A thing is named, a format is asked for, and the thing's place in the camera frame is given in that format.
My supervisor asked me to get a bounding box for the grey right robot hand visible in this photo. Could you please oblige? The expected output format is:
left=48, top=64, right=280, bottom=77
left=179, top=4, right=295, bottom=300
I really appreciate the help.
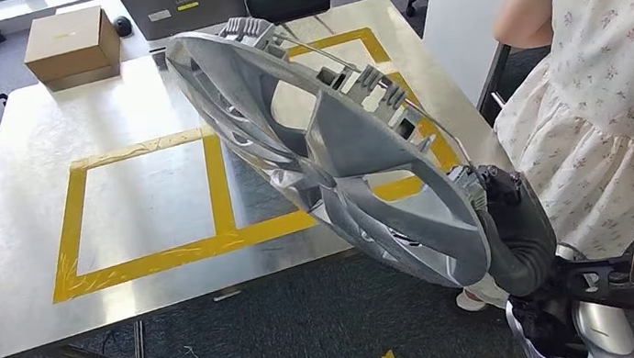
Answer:
left=462, top=156, right=558, bottom=251

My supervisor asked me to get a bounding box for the silver wheel cover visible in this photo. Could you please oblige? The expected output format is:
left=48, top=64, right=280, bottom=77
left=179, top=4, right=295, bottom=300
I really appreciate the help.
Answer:
left=162, top=0, right=497, bottom=324

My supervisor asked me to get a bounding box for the steel workbench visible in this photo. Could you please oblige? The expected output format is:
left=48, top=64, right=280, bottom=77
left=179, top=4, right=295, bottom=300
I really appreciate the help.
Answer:
left=0, top=0, right=561, bottom=358

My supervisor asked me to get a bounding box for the person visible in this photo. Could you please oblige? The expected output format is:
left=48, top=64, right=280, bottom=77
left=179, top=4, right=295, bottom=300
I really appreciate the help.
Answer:
left=416, top=0, right=634, bottom=315

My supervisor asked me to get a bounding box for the white partition panel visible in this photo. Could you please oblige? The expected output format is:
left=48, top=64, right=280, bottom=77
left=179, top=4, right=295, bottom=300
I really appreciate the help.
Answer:
left=418, top=0, right=528, bottom=111

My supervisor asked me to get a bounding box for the grey floor outlet box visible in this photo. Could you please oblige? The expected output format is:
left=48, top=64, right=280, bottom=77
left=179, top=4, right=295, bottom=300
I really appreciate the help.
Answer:
left=211, top=286, right=243, bottom=303

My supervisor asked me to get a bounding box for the grey equipment case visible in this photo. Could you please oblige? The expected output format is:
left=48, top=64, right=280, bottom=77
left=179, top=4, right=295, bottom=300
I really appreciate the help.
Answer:
left=112, top=0, right=250, bottom=46

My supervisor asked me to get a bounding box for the black computer mouse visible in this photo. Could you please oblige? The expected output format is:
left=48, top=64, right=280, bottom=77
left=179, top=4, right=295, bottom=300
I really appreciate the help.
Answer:
left=112, top=15, right=136, bottom=39

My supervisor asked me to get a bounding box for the cardboard box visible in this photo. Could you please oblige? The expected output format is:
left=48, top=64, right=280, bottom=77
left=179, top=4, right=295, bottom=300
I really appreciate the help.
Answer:
left=18, top=3, right=127, bottom=95

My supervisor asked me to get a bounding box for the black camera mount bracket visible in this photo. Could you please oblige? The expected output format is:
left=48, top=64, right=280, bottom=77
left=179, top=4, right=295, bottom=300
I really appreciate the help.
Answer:
left=548, top=249, right=634, bottom=322

